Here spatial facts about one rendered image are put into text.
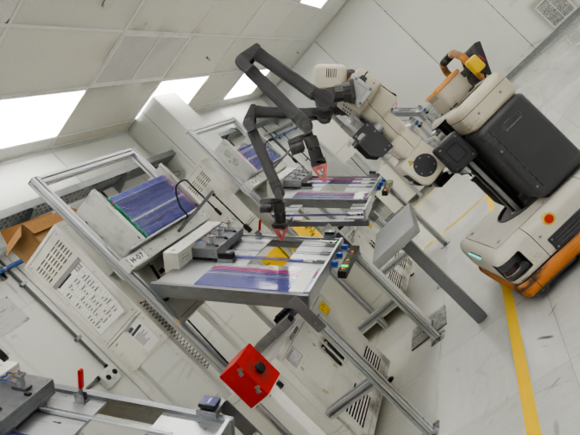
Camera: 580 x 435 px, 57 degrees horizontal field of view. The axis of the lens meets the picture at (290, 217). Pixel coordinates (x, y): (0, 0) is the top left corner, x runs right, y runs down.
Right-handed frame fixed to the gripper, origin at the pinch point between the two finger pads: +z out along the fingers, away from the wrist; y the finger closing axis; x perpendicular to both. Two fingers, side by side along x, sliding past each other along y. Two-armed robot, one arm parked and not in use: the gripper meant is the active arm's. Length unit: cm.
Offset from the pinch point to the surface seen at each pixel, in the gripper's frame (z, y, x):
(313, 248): 3.0, 3.0, 17.7
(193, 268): 2.6, 39.2, -30.1
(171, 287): 3, 60, -30
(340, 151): 33, -439, -71
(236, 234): -2.5, 3.0, -23.6
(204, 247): -3.5, 26.5, -30.5
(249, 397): 20, 102, 22
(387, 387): 36, 63, 62
